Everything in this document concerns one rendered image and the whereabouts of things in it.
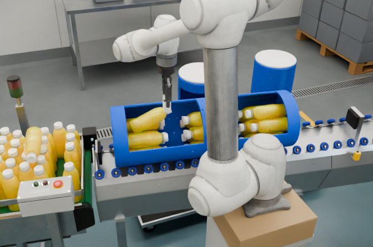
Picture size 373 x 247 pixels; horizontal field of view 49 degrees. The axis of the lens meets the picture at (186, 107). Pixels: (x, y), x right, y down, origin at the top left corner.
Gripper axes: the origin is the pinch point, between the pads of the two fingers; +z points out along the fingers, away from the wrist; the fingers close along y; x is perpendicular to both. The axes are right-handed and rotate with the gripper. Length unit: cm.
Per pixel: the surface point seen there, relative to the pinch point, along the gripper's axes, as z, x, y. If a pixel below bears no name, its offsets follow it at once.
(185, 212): 110, -18, 35
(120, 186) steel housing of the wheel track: 36.0, 23.9, -11.4
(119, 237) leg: 74, 27, -9
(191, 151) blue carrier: 18.3, -9.2, -13.1
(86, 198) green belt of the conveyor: 35, 40, -17
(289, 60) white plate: 21, -96, 74
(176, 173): 32.7, -2.9, -10.7
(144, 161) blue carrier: 22.3, 12.3, -11.8
